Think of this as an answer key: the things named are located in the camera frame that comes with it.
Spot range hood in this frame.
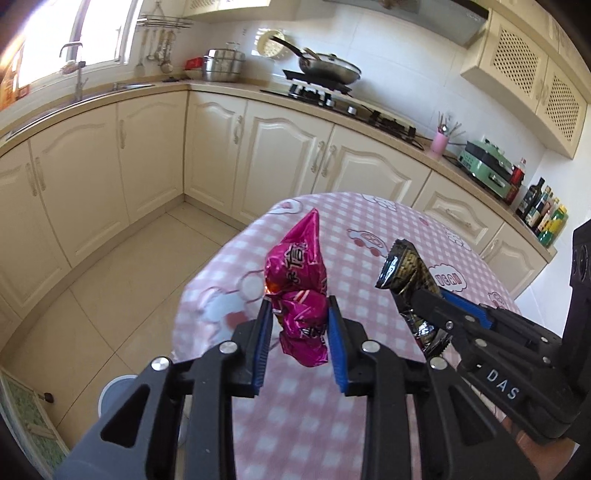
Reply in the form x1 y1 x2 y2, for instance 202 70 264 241
323 0 490 47

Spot white round bin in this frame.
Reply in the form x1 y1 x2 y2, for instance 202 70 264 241
99 374 192 462

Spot red label soda bottle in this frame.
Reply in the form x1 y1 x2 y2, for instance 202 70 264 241
504 158 527 206

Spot pink checked tablecloth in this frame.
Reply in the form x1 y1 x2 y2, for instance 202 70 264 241
171 191 522 480

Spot gas stove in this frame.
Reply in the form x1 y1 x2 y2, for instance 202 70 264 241
261 78 424 151

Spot green electric cooker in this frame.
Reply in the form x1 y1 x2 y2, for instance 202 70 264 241
457 138 515 195

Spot cream lattice upper cabinet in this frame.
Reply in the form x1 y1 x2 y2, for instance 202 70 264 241
462 9 587 160
185 0 273 19

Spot cream lower kitchen cabinets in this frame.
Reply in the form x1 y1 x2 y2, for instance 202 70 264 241
0 90 555 333

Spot steel sink faucet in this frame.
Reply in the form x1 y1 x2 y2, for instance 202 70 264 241
60 42 89 102

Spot lidded frying pan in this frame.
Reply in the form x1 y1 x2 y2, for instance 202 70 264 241
270 36 362 86

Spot steel steamer pot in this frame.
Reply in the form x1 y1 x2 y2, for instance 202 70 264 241
202 44 245 83

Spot black gold snack wrapper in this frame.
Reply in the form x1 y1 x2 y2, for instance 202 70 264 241
375 239 455 358

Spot row of condiment bottles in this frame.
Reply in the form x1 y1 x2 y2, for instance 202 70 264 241
515 178 568 247

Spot pink utensil holder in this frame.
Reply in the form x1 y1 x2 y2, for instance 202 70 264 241
431 111 467 155

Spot person's right forearm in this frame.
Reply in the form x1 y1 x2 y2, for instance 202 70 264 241
503 415 583 480

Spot magenta snack wrapper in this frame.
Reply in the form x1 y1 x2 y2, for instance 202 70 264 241
264 209 329 367

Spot wall utensil rack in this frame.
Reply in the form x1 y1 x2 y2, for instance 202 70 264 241
136 2 195 75

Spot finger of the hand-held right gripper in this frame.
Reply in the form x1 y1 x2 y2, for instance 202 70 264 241
410 288 486 366
438 287 523 332

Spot cream plastic strainer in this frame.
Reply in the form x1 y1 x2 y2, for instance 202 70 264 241
256 28 289 58

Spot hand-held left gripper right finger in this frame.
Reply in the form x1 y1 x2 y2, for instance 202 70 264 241
327 295 541 480

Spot kitchen window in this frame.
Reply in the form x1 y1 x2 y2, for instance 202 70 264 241
14 0 144 70

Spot orange packet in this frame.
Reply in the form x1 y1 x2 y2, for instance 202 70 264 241
0 46 31 112

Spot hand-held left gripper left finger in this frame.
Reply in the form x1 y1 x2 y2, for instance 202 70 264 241
55 295 274 480

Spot green patterned door mat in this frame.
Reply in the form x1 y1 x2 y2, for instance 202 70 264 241
0 369 70 480

